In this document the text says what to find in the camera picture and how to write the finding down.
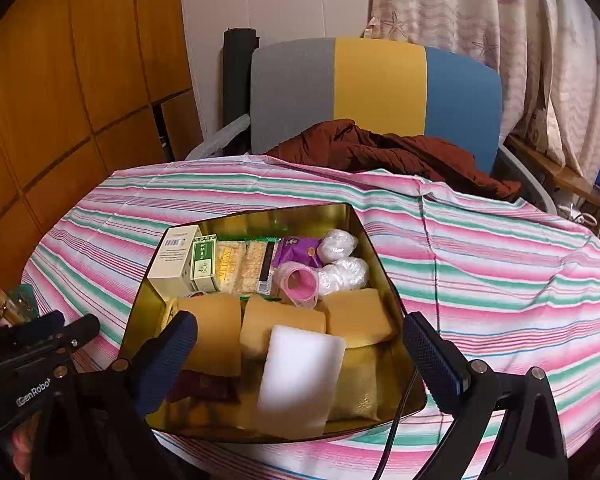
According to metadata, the large yellow sponge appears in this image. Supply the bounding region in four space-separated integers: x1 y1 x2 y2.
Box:
174 292 242 377

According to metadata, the green white carton box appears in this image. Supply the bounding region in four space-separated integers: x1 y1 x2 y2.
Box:
190 234 220 294

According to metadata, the yellow sponge block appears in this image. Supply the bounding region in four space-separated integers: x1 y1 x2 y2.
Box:
239 296 326 359

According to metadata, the white foam block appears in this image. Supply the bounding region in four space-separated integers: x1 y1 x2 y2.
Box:
254 326 346 441

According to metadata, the small yellow sponge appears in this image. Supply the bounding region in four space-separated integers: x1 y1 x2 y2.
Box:
316 288 396 349

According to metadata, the purple sachet packet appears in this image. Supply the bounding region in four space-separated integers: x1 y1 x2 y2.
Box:
273 236 323 269

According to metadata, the clear plastic bag ball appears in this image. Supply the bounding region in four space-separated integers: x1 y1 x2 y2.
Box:
316 229 358 264

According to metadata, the striped pink green bedsheet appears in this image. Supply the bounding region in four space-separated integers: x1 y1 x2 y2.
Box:
22 156 600 453

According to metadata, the white cardboard box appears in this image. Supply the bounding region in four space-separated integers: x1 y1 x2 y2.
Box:
147 224 200 302

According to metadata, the gold metal tin box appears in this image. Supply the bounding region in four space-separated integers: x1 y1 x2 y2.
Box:
120 203 426 443

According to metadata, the pink tape roll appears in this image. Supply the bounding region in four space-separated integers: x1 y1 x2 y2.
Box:
274 261 320 310

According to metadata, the wooden side table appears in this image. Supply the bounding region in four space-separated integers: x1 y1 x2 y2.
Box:
504 136 600 206

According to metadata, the wooden wardrobe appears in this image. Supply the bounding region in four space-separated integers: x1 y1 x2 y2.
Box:
0 0 202 290

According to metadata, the dark red cloth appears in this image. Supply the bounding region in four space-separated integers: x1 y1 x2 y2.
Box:
266 119 522 202

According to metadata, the grey yellow blue chair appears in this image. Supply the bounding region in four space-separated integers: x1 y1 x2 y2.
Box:
187 38 556 214

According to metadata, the patterned beige curtain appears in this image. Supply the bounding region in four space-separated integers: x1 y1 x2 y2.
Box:
365 0 600 182

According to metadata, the black cable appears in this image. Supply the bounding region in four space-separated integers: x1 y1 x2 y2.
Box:
370 366 422 480

